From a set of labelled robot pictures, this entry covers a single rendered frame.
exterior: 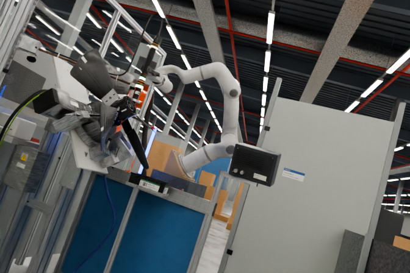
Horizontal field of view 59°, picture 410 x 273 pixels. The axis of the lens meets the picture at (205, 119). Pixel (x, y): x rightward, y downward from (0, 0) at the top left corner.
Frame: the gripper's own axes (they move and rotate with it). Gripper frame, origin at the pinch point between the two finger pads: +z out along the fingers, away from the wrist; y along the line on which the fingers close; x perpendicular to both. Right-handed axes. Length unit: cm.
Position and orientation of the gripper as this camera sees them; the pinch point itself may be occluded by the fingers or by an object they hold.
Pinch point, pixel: (146, 68)
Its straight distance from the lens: 216.9
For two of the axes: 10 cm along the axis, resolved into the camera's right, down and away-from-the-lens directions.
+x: 3.2, -9.3, 1.7
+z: -3.1, -2.7, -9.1
